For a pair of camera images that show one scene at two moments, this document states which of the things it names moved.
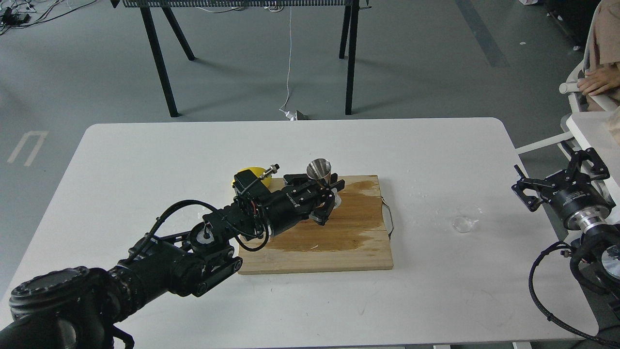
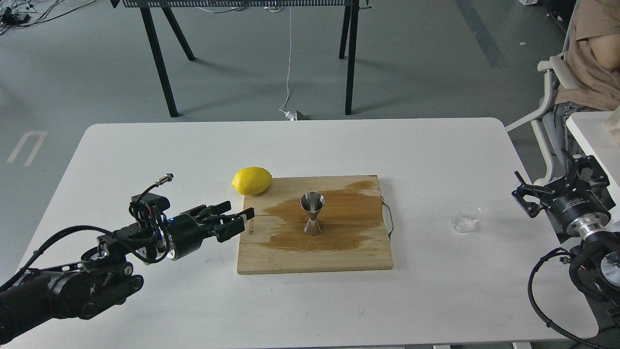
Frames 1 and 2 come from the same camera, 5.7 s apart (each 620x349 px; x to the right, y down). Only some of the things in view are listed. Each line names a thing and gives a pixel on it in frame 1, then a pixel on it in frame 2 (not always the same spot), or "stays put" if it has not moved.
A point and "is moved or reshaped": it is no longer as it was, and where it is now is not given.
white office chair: [570, 87] → [562, 79]
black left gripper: [283, 208] → [187, 232]
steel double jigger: [320, 169] is moved or reshaped
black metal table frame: [348, 43] stays put
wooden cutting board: [356, 239] stays put
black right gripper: [581, 206] stays put
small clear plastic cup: [468, 215] stays put
